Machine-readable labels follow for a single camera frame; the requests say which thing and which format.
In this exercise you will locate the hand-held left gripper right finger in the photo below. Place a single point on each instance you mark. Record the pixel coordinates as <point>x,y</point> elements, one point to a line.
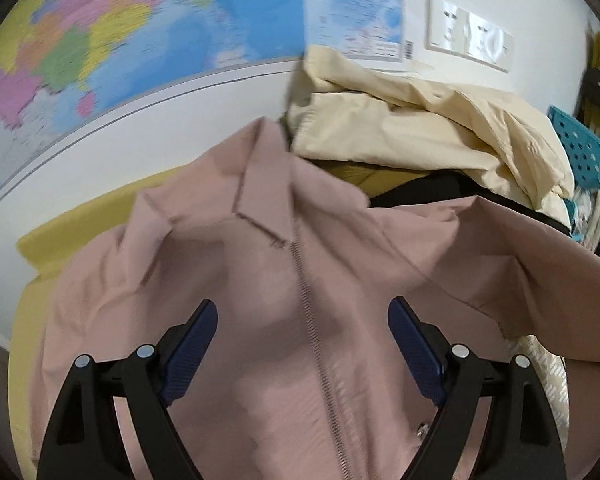
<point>415,355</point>

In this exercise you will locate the cream jacket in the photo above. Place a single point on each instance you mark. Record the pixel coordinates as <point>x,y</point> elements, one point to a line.
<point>405,125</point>

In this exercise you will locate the black shelf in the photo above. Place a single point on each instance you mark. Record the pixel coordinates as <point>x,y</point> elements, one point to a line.
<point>597,90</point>

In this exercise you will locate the white wall socket panel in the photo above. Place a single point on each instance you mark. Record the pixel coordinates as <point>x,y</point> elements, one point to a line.
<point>460,30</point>

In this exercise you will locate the beige patterned blanket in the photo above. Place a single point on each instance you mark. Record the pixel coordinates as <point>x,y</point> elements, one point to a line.
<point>545,375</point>

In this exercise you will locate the black garment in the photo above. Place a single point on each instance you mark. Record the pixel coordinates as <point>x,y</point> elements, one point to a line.
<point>430,190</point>

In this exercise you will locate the yellow bed sheet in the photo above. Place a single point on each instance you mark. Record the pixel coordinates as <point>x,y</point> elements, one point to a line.
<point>80,230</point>

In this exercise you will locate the pink zip jacket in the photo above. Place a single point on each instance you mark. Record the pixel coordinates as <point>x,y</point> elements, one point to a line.
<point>280,285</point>

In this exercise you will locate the olive garment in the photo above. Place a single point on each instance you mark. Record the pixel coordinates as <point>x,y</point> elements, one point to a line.
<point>365,175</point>

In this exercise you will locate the large colourful wall map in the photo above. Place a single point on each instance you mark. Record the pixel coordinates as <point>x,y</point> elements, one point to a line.
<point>130,20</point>

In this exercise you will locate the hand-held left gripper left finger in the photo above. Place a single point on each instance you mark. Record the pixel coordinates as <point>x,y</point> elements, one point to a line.
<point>190,355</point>

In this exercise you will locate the small blue wall map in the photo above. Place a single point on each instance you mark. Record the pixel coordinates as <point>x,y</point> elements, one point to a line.
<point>355,5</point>

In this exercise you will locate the teal plastic basket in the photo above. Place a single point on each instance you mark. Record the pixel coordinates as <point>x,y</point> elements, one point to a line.
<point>580,145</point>

